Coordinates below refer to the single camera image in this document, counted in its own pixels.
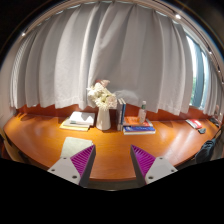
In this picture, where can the upright blue book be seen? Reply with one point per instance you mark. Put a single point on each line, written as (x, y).
(124, 111)

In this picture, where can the upright dark book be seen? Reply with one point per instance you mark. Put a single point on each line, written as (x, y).
(119, 113)

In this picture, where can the small dark device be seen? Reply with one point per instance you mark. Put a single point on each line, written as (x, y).
(201, 131)

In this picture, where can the flat blue book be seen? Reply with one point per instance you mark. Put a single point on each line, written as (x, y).
(138, 130)

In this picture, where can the white ceramic vase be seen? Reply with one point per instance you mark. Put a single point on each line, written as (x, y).
(103, 120)

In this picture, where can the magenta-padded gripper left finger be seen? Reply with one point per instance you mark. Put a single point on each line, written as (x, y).
(65, 168)

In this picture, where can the white flower bouquet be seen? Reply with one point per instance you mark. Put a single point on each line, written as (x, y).
(101, 96)

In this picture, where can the flat red booklet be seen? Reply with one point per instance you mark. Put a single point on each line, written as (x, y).
(194, 123)

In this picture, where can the thin grey book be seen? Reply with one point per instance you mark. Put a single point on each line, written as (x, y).
(66, 123)

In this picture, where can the large yellow book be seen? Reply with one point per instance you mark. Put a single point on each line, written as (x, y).
(71, 129)

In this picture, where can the flat orange book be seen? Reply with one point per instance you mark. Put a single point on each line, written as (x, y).
(131, 120)

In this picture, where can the white curtain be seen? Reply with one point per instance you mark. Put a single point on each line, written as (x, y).
(100, 50)

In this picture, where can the window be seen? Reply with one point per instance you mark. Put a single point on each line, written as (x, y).
(196, 73)

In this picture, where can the thick white book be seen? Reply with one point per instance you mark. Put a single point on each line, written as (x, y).
(82, 118)

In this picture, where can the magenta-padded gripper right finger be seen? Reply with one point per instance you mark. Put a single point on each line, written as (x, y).
(160, 168)

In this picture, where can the black backpack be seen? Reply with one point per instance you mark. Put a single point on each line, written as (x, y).
(205, 151)

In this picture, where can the clear plastic bottle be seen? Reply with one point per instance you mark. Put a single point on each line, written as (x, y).
(142, 115)

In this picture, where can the pale green yellow-striped towel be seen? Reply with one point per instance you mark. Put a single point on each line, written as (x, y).
(73, 145)

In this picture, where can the tan wooden chair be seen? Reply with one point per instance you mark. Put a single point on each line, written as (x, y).
(11, 151)

